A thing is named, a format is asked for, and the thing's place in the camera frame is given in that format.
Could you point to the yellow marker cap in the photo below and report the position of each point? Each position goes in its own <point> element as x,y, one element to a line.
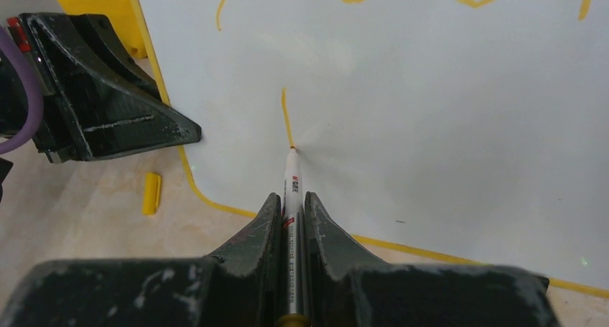
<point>152,192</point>

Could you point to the white marker pen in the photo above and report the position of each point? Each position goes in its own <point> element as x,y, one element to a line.
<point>294,302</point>

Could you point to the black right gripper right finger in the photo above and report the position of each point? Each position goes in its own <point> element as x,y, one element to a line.
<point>353,287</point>

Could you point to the yellow framed whiteboard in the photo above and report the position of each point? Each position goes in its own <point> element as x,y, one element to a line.
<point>466,130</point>

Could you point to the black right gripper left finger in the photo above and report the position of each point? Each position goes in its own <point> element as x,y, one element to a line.
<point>235,285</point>

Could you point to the yellow folded cloth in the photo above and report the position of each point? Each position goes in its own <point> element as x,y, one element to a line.
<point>121,15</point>

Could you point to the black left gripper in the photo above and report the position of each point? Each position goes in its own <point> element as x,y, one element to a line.
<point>99,104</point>

